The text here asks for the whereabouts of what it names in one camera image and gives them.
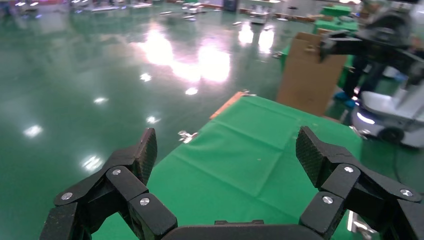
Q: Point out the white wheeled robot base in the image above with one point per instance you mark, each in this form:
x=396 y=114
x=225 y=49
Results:
x=397 y=112

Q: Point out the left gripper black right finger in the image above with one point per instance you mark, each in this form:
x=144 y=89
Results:
x=351 y=192

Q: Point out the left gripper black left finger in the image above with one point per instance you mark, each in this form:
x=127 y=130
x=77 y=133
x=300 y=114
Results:
x=109 y=195

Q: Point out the tall brown cardboard carton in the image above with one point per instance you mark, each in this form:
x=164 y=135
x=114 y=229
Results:
x=304 y=82

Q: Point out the green covered background table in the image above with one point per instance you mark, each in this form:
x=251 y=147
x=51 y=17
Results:
x=334 y=26

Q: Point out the silver metal clip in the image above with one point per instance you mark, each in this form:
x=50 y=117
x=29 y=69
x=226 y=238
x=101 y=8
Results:
x=248 y=92
x=361 y=132
x=188 y=136
x=361 y=227

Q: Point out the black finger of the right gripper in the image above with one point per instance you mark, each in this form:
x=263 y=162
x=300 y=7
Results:
x=341 y=44

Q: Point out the green table cloth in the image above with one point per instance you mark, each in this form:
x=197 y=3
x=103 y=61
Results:
x=215 y=205
x=265 y=112

